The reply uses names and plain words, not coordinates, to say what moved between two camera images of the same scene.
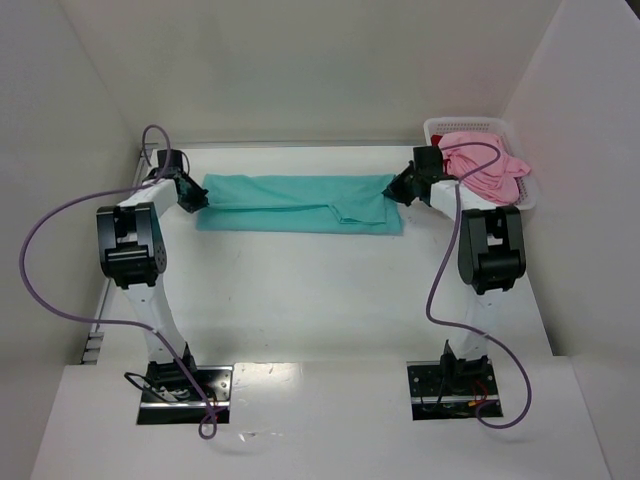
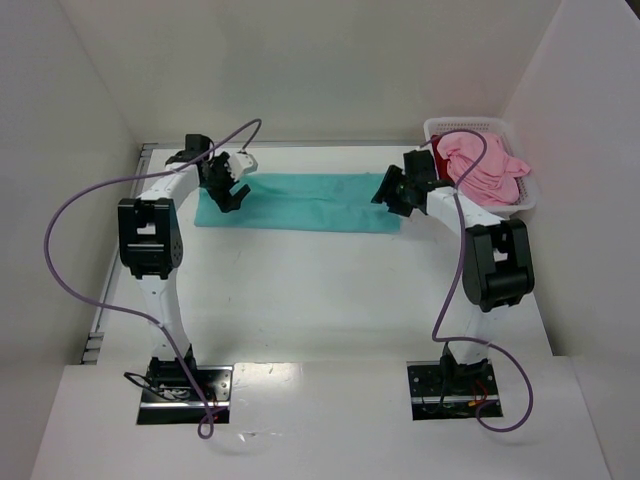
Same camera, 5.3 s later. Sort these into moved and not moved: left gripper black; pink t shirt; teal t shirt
Moved: left gripper black
Not moved: teal t shirt; pink t shirt
